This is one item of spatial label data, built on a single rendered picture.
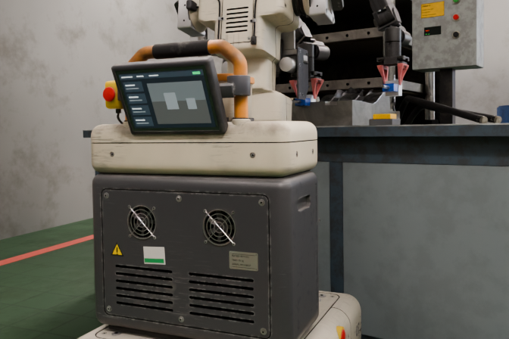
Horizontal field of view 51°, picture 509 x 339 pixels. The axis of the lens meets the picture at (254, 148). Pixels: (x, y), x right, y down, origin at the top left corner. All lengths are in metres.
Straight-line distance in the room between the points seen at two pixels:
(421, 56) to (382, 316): 1.33
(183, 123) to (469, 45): 1.75
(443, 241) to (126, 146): 1.04
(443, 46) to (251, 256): 1.78
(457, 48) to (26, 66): 3.20
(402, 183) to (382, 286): 0.36
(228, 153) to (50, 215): 3.62
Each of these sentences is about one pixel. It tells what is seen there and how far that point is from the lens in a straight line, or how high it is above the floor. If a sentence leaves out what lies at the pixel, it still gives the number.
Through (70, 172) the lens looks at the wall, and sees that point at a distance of 4.87.
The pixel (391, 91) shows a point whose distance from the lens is 1.98.
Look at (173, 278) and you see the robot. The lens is 1.31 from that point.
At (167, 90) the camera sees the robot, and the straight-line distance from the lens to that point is 1.21.
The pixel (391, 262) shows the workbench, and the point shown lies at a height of 0.34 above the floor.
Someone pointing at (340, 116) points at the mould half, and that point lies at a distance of 1.92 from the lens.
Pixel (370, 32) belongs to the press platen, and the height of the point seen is 1.27.
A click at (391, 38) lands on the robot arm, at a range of 1.99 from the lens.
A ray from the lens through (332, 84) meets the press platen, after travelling 2.84.
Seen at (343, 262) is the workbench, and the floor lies 0.32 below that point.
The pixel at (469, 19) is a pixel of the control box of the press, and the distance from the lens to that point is 2.72.
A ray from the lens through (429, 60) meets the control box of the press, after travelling 2.73.
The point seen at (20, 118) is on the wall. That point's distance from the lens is 4.49.
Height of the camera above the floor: 0.80
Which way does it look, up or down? 2 degrees down
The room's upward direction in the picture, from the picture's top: 1 degrees counter-clockwise
